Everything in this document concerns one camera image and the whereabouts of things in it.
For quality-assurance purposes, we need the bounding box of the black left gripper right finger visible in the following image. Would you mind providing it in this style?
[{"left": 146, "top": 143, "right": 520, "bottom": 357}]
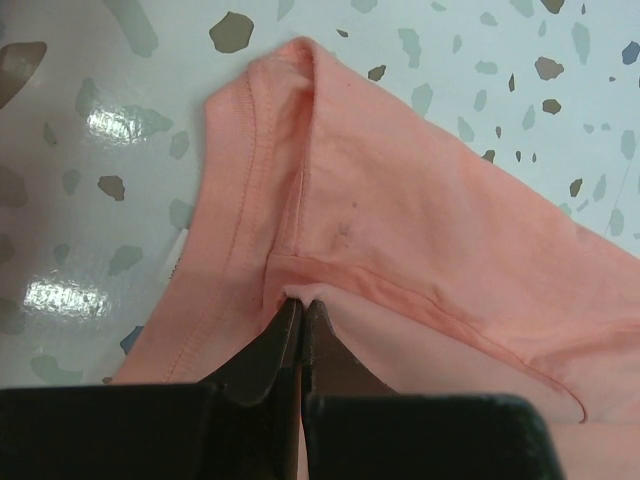
[{"left": 302, "top": 300, "right": 563, "bottom": 479}]

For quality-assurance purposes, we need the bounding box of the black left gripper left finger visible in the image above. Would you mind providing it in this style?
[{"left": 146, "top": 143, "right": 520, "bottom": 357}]
[{"left": 1, "top": 299, "right": 303, "bottom": 479}]

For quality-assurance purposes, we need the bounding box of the salmon pink t shirt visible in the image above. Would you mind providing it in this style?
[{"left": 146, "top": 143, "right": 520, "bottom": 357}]
[{"left": 115, "top": 37, "right": 639, "bottom": 479}]

